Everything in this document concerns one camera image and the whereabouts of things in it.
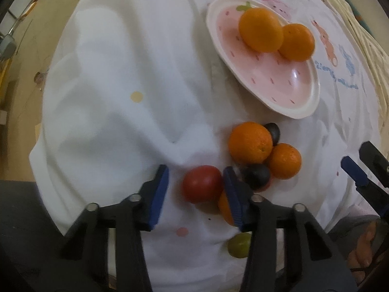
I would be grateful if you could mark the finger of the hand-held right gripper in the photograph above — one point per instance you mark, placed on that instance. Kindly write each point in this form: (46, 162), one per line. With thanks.
(376, 161)
(354, 170)

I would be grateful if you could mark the metal pole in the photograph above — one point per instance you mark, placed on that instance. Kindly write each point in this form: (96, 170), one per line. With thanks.
(22, 13)

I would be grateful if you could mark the person's foot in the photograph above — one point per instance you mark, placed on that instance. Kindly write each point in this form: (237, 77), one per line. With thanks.
(364, 249)

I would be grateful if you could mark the grey metal object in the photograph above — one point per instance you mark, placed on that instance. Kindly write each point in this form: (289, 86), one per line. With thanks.
(6, 45)

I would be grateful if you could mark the teal cloth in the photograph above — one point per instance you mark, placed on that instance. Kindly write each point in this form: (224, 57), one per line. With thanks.
(349, 3)

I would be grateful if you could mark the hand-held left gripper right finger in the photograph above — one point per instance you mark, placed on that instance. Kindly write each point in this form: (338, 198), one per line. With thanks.
(234, 197)

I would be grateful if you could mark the large light orange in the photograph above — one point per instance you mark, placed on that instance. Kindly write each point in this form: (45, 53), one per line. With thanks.
(260, 30)

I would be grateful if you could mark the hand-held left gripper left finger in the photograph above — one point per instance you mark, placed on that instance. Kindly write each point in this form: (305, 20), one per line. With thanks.
(159, 194)

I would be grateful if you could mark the round floor drain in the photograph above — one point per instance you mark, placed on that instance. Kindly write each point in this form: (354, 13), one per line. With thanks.
(38, 79)

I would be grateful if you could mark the green plum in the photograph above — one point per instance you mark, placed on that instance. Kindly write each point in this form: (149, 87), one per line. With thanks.
(238, 246)

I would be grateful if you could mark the yellow object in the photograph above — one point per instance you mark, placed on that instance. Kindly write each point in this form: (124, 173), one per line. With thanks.
(3, 76)

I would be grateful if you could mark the pink strawberry print plate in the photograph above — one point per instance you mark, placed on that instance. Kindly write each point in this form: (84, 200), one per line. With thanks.
(273, 76)

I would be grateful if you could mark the white cartoon print sheet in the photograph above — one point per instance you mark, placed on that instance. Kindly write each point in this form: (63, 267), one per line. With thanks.
(121, 112)

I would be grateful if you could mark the grey trouser leg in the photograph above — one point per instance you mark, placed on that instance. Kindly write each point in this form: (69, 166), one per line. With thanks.
(349, 226)

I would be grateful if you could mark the dark plum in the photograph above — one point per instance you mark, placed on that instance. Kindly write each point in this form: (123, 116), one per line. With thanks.
(274, 132)
(256, 176)

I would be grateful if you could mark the small orange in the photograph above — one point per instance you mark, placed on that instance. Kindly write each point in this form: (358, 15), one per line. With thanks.
(224, 208)

